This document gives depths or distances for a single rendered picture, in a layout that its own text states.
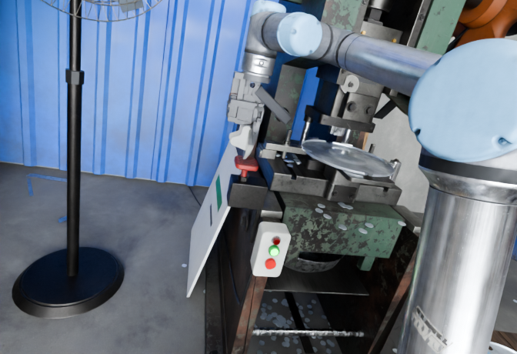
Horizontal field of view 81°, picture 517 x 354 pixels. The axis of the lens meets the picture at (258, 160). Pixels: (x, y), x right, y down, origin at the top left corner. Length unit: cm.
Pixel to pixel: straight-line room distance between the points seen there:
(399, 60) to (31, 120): 217
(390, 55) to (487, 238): 34
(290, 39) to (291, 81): 59
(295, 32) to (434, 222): 39
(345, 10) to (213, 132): 146
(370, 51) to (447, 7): 47
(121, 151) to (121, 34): 76
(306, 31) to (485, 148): 39
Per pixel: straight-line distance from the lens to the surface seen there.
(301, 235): 93
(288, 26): 61
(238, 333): 106
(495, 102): 33
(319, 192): 98
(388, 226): 104
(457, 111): 34
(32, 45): 231
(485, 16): 125
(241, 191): 79
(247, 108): 72
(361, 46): 64
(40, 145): 244
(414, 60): 57
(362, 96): 97
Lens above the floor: 103
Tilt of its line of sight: 19 degrees down
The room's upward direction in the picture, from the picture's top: 13 degrees clockwise
